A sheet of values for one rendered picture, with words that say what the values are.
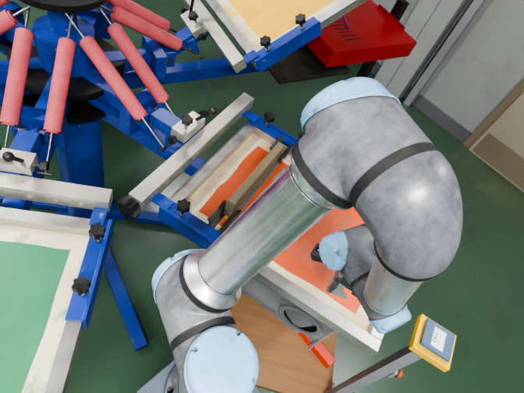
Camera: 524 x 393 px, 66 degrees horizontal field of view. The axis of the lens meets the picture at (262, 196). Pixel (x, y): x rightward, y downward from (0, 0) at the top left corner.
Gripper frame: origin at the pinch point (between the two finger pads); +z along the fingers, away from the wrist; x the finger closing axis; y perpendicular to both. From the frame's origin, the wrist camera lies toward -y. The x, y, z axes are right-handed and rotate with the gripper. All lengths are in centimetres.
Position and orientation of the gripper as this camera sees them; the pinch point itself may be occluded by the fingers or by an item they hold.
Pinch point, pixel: (327, 287)
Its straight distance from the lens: 116.9
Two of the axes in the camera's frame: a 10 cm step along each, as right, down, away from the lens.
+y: 8.4, 5.1, -1.5
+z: -2.3, 6.0, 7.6
